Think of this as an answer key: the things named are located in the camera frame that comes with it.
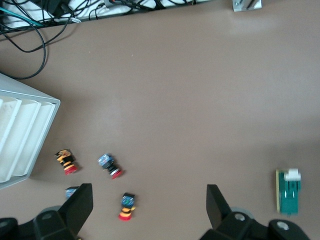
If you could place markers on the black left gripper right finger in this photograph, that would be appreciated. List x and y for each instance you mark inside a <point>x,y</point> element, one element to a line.
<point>216,205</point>

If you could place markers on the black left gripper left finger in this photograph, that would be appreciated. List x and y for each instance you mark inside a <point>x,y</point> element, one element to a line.
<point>80,202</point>

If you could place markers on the green load switch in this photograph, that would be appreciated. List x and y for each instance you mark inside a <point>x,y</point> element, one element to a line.
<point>290,197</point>

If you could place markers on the red push button blue base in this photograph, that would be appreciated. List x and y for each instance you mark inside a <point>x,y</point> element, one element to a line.
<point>110,165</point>
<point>70,193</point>

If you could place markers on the red emergency button orange base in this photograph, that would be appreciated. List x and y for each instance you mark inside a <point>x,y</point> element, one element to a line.
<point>65,161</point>

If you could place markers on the red emergency button blue base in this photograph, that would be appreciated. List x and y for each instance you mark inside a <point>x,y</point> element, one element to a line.
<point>127,206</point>

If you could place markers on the white compartment bin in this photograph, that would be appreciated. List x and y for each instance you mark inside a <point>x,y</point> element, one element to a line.
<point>22,130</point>

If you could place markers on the metal table edge bracket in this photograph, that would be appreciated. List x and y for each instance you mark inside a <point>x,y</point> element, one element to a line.
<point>246,5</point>

